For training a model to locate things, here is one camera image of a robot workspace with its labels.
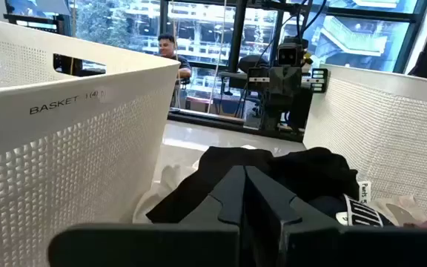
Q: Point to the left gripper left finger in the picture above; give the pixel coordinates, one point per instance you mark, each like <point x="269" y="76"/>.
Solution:
<point x="161" y="244"/>

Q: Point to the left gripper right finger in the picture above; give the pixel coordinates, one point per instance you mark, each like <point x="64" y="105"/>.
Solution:
<point x="310" y="244"/>

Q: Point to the black underwear white Puma waistband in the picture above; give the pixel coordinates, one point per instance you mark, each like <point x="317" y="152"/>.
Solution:
<point x="361" y="215"/>

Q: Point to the white garment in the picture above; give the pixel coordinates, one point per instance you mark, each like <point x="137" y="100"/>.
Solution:
<point x="169" y="181"/>

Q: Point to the black garment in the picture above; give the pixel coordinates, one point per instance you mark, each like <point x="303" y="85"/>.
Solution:
<point x="291" y="170"/>

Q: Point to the black round chair back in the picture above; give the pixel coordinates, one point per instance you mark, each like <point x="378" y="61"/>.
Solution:
<point x="252" y="63"/>

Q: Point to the black window mullion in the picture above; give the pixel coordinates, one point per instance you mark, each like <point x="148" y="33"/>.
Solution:
<point x="237" y="33"/>

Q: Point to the white printed size tag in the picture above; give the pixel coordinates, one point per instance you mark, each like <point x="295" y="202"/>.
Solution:
<point x="364" y="191"/>

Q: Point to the light pink garment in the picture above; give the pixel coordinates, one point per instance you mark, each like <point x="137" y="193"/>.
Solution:
<point x="395" y="207"/>

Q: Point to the white perforated plastic basket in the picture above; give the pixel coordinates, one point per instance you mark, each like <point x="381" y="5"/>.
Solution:
<point x="384" y="130"/>
<point x="69" y="167"/>

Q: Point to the person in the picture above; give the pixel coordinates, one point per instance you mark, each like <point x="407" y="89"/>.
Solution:
<point x="169" y="55"/>

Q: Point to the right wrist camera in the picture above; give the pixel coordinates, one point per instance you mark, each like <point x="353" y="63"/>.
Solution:
<point x="289" y="55"/>

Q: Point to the black table frame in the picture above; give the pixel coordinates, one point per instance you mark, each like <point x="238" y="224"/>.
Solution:
<point x="217" y="124"/>

